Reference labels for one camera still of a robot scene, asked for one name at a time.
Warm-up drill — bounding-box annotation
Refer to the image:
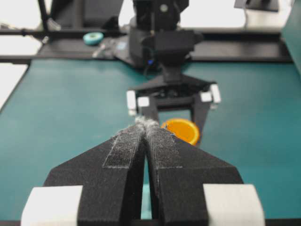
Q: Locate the teal tape roll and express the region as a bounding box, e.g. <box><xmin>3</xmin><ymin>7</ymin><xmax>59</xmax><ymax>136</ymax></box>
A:
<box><xmin>83</xmin><ymin>32</ymin><xmax>104</xmax><ymax>46</ymax></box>

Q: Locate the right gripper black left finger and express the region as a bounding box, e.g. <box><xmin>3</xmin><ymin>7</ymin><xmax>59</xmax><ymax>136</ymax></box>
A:
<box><xmin>21</xmin><ymin>122</ymin><xmax>145</xmax><ymax>224</ymax></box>

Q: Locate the black table frame rail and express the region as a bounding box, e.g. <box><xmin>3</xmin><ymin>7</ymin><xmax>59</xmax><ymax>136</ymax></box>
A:
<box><xmin>0</xmin><ymin>29</ymin><xmax>293</xmax><ymax>64</ymax></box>

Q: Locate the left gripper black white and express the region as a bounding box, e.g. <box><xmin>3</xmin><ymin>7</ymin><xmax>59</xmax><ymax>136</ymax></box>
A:
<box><xmin>126</xmin><ymin>75</ymin><xmax>222</xmax><ymax>147</ymax></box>

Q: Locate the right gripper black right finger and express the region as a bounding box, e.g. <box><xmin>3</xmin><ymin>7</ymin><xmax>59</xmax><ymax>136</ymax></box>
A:
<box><xmin>144</xmin><ymin>119</ymin><xmax>265</xmax><ymax>224</ymax></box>

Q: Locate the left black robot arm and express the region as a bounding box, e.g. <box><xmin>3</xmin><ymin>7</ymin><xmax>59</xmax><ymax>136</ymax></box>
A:
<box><xmin>114</xmin><ymin>0</ymin><xmax>221</xmax><ymax>145</ymax></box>

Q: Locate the orange plastic cup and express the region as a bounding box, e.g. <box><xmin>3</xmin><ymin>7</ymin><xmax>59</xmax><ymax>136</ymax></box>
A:
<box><xmin>161</xmin><ymin>118</ymin><xmax>201</xmax><ymax>145</ymax></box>

